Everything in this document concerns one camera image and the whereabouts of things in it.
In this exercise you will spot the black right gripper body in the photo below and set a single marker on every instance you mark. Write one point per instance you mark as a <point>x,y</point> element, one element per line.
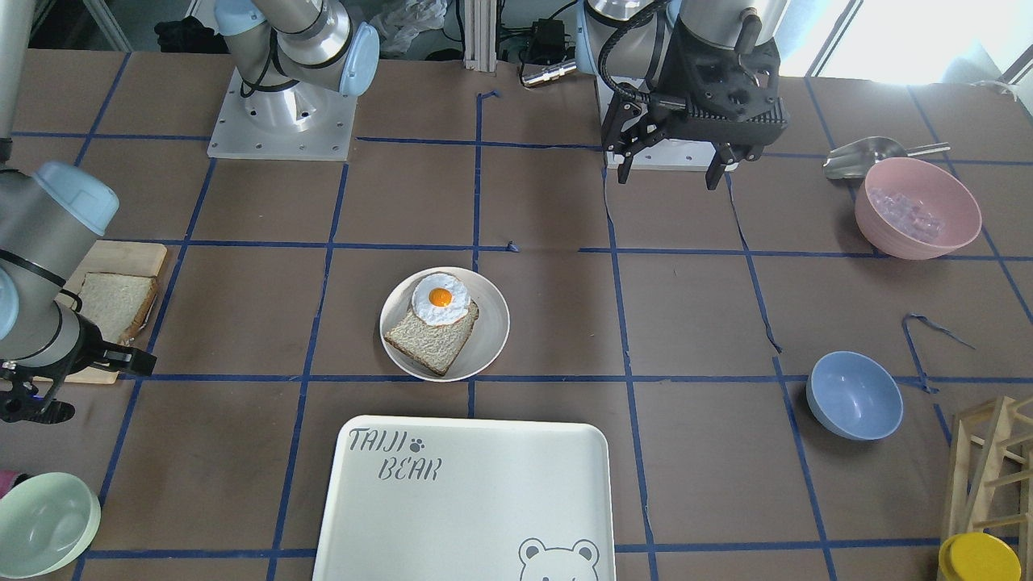
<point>22,401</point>

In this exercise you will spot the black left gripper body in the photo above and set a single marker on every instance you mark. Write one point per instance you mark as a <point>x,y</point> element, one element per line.
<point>676,75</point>

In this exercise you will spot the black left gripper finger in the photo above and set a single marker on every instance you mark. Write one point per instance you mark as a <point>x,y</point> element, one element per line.
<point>715,173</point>
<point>624,168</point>

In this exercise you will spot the bread slice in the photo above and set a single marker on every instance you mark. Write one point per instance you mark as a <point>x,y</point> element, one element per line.
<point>118,304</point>
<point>433,347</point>

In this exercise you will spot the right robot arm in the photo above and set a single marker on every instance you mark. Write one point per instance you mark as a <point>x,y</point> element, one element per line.
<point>283,50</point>

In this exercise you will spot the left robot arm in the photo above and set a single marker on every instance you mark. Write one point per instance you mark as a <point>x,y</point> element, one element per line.
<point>598,19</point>

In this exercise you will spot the white round plate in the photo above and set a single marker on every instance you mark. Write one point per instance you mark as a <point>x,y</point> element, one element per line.
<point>489,332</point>

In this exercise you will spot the bread slice on plate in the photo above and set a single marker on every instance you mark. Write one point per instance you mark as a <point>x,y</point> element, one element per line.
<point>433,347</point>

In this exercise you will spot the pink cloth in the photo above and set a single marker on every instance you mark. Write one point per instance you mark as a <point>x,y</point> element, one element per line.
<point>9,479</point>

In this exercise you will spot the green bowl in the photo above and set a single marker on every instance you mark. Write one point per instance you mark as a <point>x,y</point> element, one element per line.
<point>46,522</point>

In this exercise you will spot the metal scoop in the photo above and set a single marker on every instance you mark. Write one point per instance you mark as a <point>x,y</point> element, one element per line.
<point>854,160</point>

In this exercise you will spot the wooden cutting board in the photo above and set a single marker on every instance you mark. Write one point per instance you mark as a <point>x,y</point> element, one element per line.
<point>49,314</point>

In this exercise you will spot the pink bowl with ice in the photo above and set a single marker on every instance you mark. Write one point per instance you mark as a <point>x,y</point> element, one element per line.
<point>914,210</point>

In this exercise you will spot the fried egg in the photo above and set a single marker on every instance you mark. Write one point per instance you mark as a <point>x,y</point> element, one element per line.
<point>440,299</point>

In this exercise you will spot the blue bowl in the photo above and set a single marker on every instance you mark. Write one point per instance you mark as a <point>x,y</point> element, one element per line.
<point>854,397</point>

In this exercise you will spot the cream bear tray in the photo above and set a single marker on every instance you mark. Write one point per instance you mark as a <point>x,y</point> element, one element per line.
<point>467,499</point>

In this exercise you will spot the wooden mug rack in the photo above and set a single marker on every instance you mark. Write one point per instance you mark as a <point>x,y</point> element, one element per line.
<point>988,486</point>

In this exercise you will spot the yellow mug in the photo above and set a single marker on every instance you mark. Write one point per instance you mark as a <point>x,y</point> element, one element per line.
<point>977,556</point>

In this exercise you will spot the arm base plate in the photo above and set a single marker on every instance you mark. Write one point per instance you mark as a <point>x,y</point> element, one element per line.
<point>667,155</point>
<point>282,125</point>

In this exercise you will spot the aluminium frame post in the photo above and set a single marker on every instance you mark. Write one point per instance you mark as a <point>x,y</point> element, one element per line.
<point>480,35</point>

